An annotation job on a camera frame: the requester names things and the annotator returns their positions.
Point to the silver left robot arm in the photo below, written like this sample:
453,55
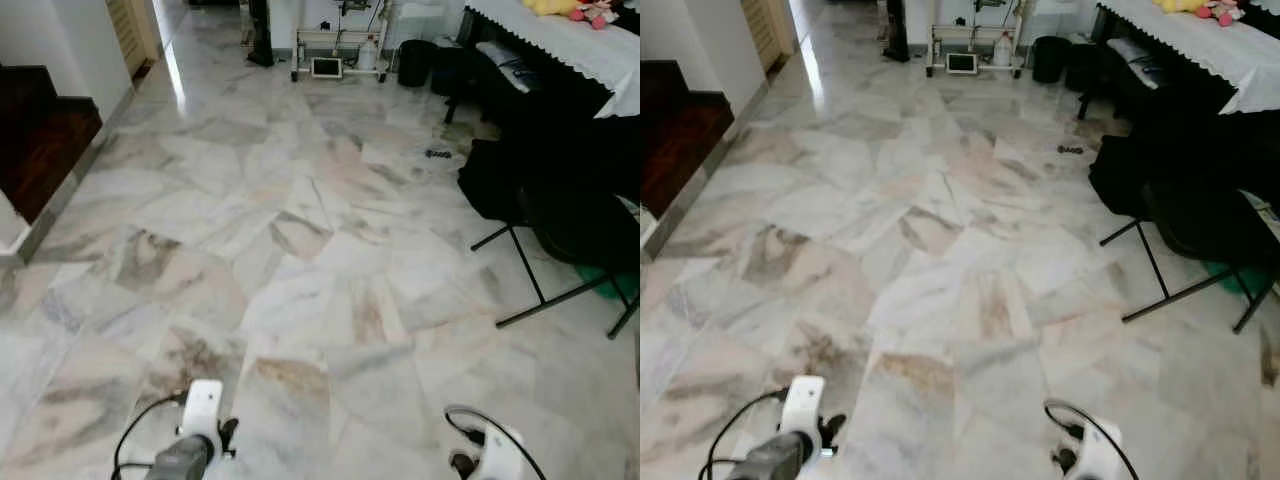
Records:
180,460
770,458

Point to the black folding metal stand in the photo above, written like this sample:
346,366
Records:
540,297
1160,282

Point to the green plastic item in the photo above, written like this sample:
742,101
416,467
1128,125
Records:
1230,280
600,282

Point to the large round black case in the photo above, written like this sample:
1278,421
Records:
580,225
1205,220

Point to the black fabric bag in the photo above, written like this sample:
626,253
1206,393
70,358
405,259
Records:
490,180
1120,175

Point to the small dark floor object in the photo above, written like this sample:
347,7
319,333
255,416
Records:
437,154

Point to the small white-framed screen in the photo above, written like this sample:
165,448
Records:
961,64
327,68

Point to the dark square bin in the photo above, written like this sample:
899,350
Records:
448,70
1082,66

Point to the round black waste bin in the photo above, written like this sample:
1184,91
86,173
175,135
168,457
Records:
1051,58
416,62

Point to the tall black speaker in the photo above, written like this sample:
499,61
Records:
895,32
261,35

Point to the white plastic bottle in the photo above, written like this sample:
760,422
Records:
368,55
1003,50

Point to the light wooden door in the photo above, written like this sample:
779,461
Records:
768,28
132,30

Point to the white wheeled rack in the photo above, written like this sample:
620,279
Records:
340,38
970,35

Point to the table with white lace cloth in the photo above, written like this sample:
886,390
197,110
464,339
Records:
580,50
1210,45

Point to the yellow plush toy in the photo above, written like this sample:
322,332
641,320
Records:
548,6
1178,4

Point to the pink plush toy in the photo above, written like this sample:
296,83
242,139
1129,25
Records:
1224,10
597,12

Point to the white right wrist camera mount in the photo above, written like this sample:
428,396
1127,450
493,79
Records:
1098,452
500,458

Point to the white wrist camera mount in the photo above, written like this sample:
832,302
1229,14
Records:
500,458
203,405
1098,452
803,400

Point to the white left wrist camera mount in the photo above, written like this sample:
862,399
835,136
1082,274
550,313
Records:
203,405
803,400

